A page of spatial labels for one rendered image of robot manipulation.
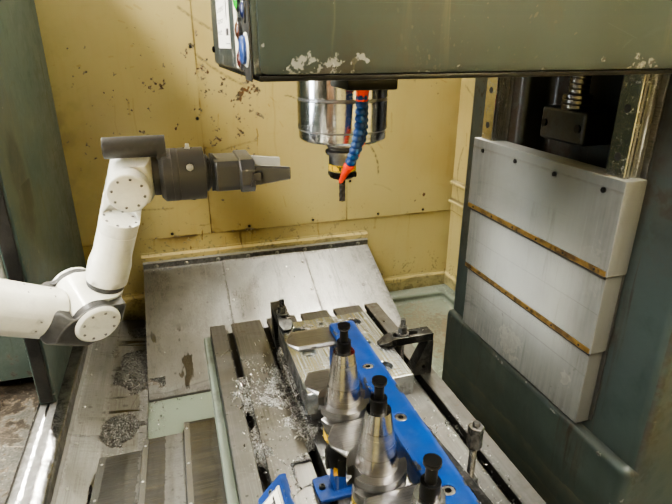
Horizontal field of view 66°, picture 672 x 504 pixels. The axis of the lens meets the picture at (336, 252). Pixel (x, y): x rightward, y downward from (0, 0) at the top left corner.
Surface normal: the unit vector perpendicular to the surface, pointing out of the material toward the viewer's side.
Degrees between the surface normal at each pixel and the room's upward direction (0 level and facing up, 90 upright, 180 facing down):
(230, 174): 90
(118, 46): 90
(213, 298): 24
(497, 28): 90
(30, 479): 0
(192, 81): 90
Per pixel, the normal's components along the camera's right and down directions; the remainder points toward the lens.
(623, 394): -0.95, 0.11
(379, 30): 0.30, 0.36
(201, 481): -0.04, -0.97
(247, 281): 0.12, -0.70
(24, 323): 0.65, 0.55
